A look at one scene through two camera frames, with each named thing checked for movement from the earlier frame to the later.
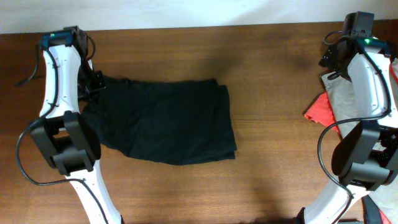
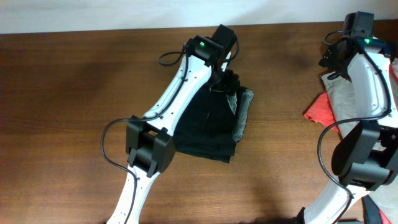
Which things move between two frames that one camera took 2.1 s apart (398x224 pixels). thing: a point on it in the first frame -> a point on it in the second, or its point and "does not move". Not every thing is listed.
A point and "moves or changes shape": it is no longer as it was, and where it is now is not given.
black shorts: (170, 122) moves or changes shape
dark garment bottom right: (372, 213) does not move
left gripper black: (100, 84) -> (228, 82)
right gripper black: (329, 60) does not move
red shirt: (321, 111) does not move
